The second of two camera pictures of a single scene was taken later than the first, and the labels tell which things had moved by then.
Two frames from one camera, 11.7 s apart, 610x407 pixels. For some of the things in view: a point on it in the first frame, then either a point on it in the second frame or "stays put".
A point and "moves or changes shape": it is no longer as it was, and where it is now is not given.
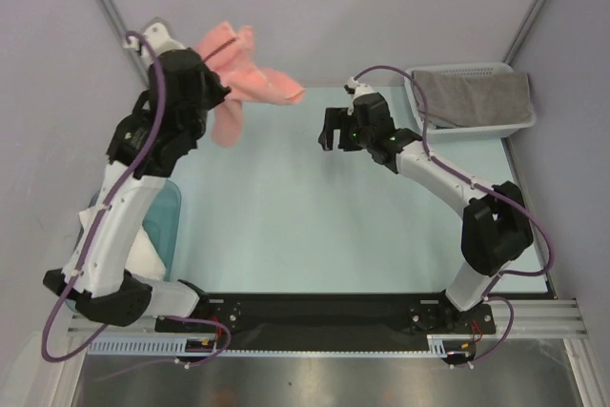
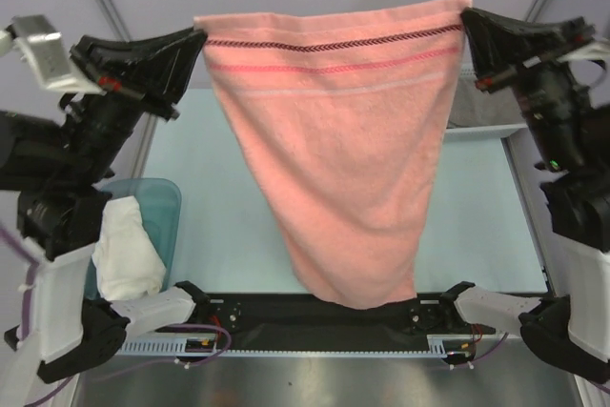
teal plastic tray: x=162 y=223 stays put
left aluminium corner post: x=108 y=2 stays put
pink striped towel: x=232 y=54 moves or changes shape
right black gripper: x=344 y=121 -> x=524 y=69
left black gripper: x=218 y=91 -> x=156 y=69
